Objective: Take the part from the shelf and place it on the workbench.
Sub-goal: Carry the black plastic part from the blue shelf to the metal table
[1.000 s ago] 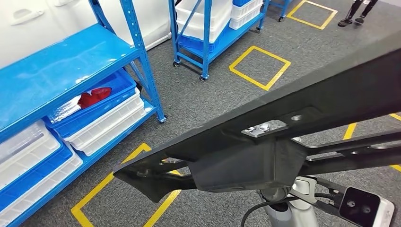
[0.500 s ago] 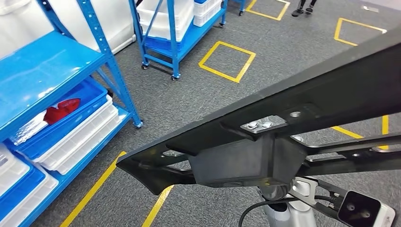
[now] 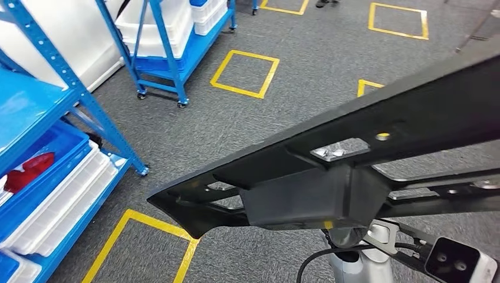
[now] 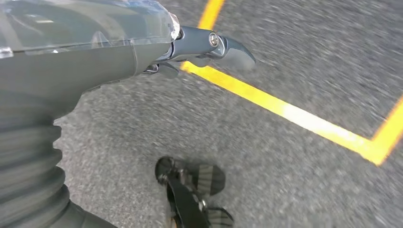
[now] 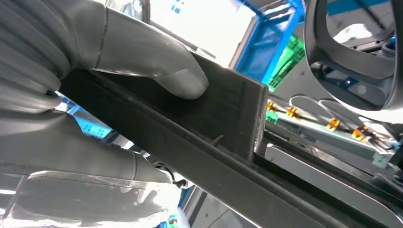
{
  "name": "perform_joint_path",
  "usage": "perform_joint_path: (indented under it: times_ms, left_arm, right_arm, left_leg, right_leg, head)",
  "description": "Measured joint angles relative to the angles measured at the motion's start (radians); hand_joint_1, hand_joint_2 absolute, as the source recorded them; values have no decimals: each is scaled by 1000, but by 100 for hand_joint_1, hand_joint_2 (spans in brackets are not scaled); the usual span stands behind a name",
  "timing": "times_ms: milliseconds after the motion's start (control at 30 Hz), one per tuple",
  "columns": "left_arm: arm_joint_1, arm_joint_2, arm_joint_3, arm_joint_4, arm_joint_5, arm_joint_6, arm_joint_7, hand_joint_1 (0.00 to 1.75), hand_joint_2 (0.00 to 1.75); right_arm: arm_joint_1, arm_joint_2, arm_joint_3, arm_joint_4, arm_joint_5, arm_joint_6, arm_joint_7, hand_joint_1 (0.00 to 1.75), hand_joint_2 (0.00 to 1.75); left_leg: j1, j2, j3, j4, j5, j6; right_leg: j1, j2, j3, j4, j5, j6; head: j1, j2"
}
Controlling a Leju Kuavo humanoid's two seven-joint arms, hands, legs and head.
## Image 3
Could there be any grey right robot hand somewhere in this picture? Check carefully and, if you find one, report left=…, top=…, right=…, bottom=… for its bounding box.
left=327, top=228, right=369, bottom=249

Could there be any black plastic frame part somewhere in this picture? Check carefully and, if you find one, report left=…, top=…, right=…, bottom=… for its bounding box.
left=146, top=54, right=500, bottom=240

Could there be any red plastic part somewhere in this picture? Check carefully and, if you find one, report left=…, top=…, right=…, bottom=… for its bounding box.
left=3, top=152, right=55, bottom=195

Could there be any blue steel shelf rack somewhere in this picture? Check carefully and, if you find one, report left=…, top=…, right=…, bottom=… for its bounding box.
left=0, top=0, right=149, bottom=283

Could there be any yellow floor tape square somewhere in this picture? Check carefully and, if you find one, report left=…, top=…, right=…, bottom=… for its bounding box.
left=82, top=209, right=200, bottom=283
left=210, top=50, right=281, bottom=100

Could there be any thin metal pole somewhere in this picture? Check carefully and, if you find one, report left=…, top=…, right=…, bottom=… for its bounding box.
left=455, top=8, right=500, bottom=54

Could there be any blue wheeled cart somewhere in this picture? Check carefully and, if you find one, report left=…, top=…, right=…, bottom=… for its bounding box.
left=94, top=0, right=238, bottom=109

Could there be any blue plastic bin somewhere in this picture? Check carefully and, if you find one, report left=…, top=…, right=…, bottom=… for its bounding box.
left=0, top=121, right=93, bottom=243
left=134, top=54, right=189, bottom=74

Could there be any white car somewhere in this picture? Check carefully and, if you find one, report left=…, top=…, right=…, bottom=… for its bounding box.
left=0, top=0, right=125, bottom=93

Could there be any black camera cable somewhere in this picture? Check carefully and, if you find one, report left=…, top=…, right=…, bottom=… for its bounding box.
left=296, top=242, right=425, bottom=283

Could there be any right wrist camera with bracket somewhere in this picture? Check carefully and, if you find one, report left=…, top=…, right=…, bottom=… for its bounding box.
left=384, top=219, right=499, bottom=283

